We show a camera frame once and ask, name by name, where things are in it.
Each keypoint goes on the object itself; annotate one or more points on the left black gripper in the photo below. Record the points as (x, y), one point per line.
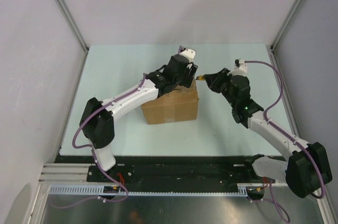
(189, 73)

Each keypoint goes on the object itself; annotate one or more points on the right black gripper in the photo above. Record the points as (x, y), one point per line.
(214, 80)

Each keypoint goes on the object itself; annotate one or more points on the yellow utility knife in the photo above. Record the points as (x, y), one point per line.
(200, 78)

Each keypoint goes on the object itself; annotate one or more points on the brown cardboard express box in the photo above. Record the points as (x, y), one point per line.
(179, 105)

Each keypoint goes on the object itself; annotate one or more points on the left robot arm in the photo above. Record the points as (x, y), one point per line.
(98, 118)

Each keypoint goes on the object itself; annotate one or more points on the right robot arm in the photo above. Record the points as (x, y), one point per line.
(305, 167)

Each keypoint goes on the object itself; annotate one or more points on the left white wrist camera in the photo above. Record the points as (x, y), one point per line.
(187, 52)

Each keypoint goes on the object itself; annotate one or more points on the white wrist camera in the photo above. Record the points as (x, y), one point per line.
(240, 68)
(187, 52)

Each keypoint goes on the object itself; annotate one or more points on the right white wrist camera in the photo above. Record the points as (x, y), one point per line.
(240, 68)

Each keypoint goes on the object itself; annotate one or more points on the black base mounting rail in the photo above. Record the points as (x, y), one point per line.
(130, 169)

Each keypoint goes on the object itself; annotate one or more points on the right aluminium frame post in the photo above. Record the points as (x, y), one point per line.
(292, 13)

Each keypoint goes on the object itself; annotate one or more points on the aluminium frame post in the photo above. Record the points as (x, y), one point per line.
(72, 24)
(292, 13)

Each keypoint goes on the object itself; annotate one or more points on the left aluminium frame post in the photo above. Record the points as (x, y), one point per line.
(72, 24)

